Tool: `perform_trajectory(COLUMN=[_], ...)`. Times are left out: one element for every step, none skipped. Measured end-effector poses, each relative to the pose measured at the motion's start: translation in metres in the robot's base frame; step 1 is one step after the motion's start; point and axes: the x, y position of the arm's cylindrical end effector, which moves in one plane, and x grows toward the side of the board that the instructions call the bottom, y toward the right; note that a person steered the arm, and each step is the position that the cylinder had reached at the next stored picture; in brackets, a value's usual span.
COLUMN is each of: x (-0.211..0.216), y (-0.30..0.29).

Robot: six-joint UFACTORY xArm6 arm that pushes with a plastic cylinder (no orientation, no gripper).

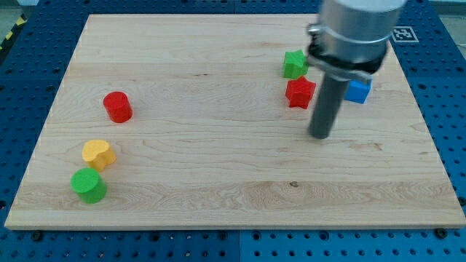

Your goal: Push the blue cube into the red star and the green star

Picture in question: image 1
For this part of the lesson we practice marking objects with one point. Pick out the grey pusher rod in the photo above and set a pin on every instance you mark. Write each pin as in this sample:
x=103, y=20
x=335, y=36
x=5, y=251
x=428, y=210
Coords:
x=330, y=97

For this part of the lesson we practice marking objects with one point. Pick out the blue cube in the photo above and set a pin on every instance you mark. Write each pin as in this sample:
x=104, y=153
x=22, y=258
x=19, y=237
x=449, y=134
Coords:
x=358, y=92

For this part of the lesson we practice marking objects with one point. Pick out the red star block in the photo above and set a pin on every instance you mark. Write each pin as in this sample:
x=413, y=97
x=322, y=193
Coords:
x=299, y=92

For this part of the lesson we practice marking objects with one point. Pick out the green star block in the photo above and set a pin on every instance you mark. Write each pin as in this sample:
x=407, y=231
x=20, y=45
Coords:
x=295, y=65

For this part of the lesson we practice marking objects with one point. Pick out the white fiducial marker tag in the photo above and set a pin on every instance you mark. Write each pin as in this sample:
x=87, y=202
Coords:
x=404, y=34

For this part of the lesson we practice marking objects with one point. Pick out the wooden board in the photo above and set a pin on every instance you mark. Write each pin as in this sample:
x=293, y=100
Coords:
x=212, y=143

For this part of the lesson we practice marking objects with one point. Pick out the red cylinder block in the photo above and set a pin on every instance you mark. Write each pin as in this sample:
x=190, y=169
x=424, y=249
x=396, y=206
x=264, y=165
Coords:
x=118, y=107

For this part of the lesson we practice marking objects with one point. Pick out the yellow heart block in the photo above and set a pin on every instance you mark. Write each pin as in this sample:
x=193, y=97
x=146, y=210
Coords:
x=98, y=154

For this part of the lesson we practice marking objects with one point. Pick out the green cylinder block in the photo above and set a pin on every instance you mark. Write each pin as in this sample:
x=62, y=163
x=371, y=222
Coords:
x=88, y=185

